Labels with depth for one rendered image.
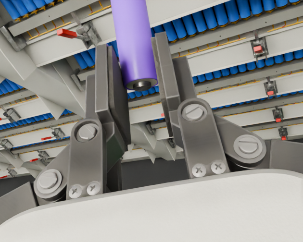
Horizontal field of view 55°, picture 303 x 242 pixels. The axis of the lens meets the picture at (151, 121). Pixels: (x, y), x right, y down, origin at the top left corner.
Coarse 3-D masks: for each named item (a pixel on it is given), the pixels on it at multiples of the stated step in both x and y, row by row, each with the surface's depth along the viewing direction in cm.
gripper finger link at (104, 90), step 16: (96, 48) 13; (112, 48) 13; (96, 64) 12; (112, 64) 12; (96, 80) 12; (112, 80) 12; (96, 96) 11; (112, 96) 11; (96, 112) 11; (112, 112) 11; (128, 112) 14; (112, 128) 11; (128, 128) 13; (112, 144) 11; (128, 144) 13; (64, 160) 11; (112, 160) 12; (48, 176) 10; (64, 176) 10; (48, 192) 10; (64, 192) 10
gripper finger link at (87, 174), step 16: (80, 128) 11; (96, 128) 11; (80, 144) 10; (96, 144) 10; (80, 160) 10; (96, 160) 10; (80, 176) 10; (96, 176) 10; (112, 176) 12; (80, 192) 9; (96, 192) 9
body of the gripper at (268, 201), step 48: (144, 192) 8; (192, 192) 8; (240, 192) 8; (288, 192) 8; (0, 240) 8; (48, 240) 8; (96, 240) 7; (144, 240) 7; (192, 240) 7; (240, 240) 7; (288, 240) 7
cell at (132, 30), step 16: (112, 0) 15; (128, 0) 14; (144, 0) 15; (128, 16) 14; (144, 16) 14; (128, 32) 14; (144, 32) 14; (128, 48) 14; (144, 48) 14; (128, 64) 14; (144, 64) 14; (128, 80) 14; (144, 80) 14
